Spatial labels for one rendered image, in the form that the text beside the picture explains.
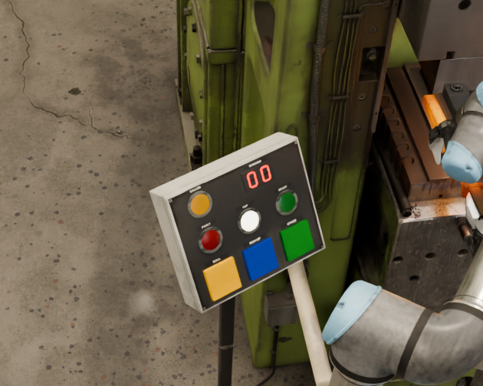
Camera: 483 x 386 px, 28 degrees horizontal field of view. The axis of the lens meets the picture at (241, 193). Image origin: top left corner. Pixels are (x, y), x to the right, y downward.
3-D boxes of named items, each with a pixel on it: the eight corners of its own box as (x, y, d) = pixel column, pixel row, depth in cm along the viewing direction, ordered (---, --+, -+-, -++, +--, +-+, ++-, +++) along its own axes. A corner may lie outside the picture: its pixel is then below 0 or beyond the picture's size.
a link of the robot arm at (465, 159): (499, 180, 164) (524, 127, 167) (437, 156, 168) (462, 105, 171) (494, 198, 171) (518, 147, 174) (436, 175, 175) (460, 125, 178)
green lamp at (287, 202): (297, 213, 213) (299, 200, 210) (277, 214, 212) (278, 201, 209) (294, 202, 215) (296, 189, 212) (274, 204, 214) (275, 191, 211)
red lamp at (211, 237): (222, 250, 205) (222, 237, 202) (200, 253, 204) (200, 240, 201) (220, 240, 207) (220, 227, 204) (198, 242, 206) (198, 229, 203)
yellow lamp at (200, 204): (211, 215, 202) (211, 201, 199) (189, 217, 201) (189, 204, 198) (209, 204, 204) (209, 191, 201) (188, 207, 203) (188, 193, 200)
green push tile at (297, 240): (316, 248, 217) (308, 218, 215) (288, 262, 215) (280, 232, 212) (311, 246, 219) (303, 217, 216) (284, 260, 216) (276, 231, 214)
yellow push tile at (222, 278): (242, 286, 209) (233, 257, 207) (214, 301, 207) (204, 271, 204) (238, 284, 211) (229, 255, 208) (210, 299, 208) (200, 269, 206)
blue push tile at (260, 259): (279, 267, 213) (271, 237, 211) (251, 281, 211) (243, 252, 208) (275, 265, 215) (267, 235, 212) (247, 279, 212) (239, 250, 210)
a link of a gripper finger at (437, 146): (424, 171, 202) (441, 158, 194) (418, 145, 204) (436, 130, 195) (438, 170, 203) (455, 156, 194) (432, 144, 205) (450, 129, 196)
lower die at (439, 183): (484, 194, 240) (491, 170, 233) (406, 202, 237) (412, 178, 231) (434, 84, 268) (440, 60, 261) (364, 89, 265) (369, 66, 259)
